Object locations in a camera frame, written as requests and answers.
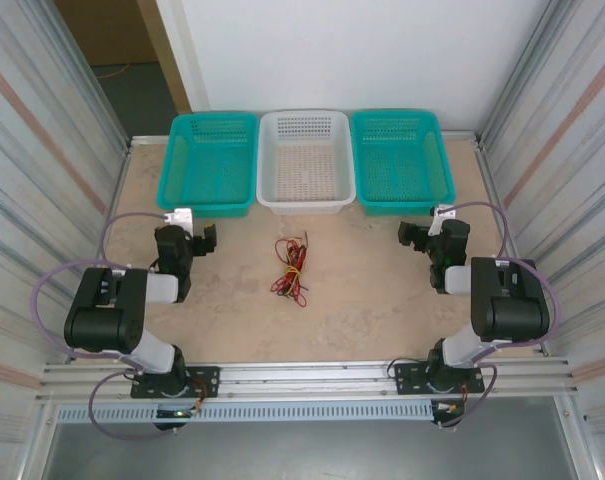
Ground teal plastic basket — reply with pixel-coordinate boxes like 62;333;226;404
155;112;261;220
349;109;457;218

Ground white plastic basket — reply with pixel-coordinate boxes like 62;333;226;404
255;108;358;216

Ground tan wooden door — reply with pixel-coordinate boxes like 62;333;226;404
135;0;193;115

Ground brown wooden board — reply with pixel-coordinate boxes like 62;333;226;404
54;0;159;67

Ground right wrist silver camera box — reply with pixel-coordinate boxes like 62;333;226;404
428;204;457;237

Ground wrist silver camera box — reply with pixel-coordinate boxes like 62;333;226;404
428;204;457;237
162;208;194;234

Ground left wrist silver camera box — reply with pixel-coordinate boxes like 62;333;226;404
162;208;194;234

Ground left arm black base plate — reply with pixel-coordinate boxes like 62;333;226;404
130;366;221;400

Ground red power wire bundle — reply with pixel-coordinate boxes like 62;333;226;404
189;377;218;416
451;379;476;416

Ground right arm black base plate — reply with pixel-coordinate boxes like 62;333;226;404
394;362;485;396

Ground aluminium mounting rail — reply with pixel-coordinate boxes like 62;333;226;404
35;355;581;405

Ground grey slotted cable duct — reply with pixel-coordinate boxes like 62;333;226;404
55;402;436;424

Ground orange floor cable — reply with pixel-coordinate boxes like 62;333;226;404
94;64;133;81

